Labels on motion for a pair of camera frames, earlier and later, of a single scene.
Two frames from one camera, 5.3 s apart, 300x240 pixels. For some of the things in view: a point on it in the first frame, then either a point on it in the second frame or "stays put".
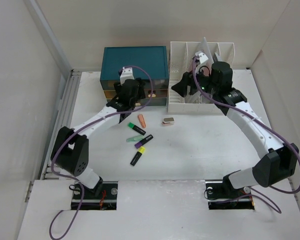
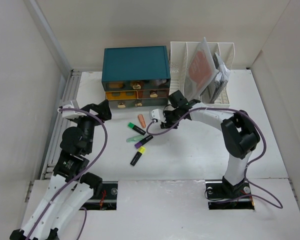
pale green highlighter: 134,138 stays put
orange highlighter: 142,120 stays put
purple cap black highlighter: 146,139 stays put
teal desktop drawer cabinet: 149,63 stays put
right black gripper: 188,79 to 168,125
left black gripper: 140,96 to 102,109
